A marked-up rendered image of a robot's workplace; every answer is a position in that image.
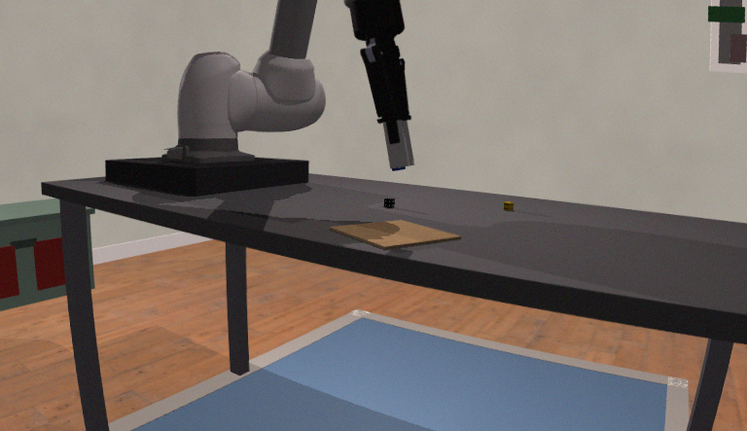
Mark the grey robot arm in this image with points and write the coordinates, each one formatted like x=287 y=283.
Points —
x=218 y=100

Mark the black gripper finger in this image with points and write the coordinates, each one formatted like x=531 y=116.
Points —
x=384 y=104
x=400 y=80

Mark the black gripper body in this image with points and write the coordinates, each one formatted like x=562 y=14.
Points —
x=370 y=15

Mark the tan flat mat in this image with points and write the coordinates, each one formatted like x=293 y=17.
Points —
x=394 y=234

